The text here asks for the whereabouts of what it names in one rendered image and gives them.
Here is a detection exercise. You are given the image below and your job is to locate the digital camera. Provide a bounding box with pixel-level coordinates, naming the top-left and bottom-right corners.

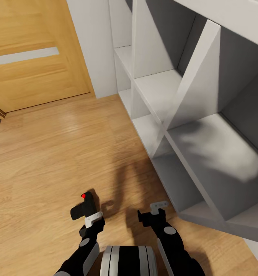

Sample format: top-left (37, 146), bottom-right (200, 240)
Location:
top-left (70, 191), bottom-right (97, 220)

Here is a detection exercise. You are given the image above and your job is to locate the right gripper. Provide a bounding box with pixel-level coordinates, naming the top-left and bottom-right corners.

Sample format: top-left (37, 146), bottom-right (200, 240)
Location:
top-left (138, 209), bottom-right (166, 230)

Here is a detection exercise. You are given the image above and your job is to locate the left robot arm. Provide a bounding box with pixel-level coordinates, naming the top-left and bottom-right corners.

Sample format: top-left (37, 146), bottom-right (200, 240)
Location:
top-left (54, 212), bottom-right (105, 276)

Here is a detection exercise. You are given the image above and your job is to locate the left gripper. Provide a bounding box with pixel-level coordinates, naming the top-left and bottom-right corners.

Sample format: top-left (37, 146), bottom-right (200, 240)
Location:
top-left (80, 217), bottom-right (105, 238)

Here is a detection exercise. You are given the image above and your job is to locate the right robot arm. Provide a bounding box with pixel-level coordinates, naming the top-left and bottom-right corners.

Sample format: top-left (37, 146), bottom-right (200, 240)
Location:
top-left (138, 201), bottom-right (206, 276)

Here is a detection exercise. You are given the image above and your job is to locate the robot trunk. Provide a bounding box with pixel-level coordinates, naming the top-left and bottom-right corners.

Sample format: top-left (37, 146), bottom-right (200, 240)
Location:
top-left (100, 246), bottom-right (158, 276)

